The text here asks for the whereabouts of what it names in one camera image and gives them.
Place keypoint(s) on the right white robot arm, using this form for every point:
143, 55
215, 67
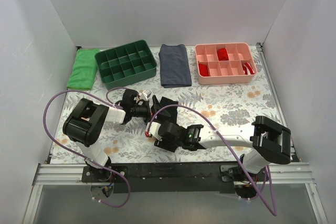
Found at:
268, 140

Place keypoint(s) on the rolled red underwear left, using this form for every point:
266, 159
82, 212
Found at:
203, 70

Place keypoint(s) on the rolled red underwear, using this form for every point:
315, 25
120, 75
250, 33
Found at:
203, 70
222, 54

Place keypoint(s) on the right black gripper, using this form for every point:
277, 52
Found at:
159, 130

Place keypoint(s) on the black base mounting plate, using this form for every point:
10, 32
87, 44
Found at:
222, 177

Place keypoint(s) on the rolled red underwear top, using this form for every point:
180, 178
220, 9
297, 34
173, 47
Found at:
222, 54

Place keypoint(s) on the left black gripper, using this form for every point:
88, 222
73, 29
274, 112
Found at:
153, 104

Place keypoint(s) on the red white striped underwear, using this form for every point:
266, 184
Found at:
247, 68

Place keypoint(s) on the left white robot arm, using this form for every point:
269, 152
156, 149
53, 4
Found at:
83, 126

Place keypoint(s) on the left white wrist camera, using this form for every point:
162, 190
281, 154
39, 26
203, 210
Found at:
144, 95

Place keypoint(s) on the floral patterned table mat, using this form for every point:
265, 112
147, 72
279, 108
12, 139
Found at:
221, 105

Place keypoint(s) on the folded grey-blue towel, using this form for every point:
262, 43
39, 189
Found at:
174, 66

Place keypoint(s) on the folded green towel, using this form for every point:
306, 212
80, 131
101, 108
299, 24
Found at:
84, 70

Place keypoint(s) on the green divided organizer tray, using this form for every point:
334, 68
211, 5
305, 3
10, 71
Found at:
126, 65

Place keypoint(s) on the black underwear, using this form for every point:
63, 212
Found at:
171, 110

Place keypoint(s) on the pink divided organizer tray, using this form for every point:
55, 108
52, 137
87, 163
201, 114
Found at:
224, 72

